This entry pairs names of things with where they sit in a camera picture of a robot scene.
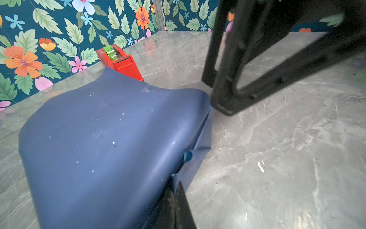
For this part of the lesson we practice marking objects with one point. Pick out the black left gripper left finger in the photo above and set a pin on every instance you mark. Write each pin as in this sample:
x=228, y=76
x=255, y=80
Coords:
x=166, y=214

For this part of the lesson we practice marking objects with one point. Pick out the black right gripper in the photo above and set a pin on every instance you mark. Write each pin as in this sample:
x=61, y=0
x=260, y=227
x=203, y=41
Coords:
x=261, y=24

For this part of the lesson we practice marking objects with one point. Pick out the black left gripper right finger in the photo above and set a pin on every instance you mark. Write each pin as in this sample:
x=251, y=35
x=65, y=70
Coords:
x=183, y=215

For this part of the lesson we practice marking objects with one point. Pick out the red tape dispenser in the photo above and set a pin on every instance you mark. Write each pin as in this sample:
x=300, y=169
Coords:
x=114, y=57

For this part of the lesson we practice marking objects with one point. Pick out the aluminium corner frame post left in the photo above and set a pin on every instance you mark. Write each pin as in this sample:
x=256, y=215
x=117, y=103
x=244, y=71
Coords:
x=159, y=14

